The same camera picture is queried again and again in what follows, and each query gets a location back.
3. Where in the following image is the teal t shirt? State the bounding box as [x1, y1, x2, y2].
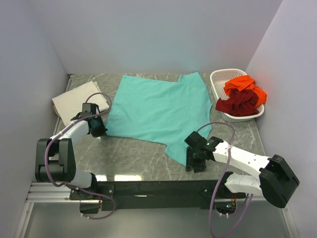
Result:
[106, 72, 212, 165]

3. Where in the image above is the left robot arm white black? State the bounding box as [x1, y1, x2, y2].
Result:
[35, 103, 107, 199]

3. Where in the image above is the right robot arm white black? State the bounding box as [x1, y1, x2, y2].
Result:
[185, 131, 300, 208]

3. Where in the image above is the folded cream t shirt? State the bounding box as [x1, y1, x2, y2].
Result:
[52, 81, 101, 126]

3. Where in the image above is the folded tan t shirt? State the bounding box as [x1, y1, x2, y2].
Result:
[53, 105, 60, 118]

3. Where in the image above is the dark red t shirt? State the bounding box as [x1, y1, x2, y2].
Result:
[215, 89, 259, 117]

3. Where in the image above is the black base crossbar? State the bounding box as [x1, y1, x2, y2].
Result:
[69, 180, 246, 214]

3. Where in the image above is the white plastic laundry basket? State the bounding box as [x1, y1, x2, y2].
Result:
[210, 68, 264, 122]

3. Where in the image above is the orange t shirt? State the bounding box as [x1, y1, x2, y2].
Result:
[223, 75, 267, 107]

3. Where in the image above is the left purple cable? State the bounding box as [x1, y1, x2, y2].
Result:
[44, 92, 117, 220]

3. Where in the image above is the aluminium frame rail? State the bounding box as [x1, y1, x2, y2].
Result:
[14, 182, 300, 238]

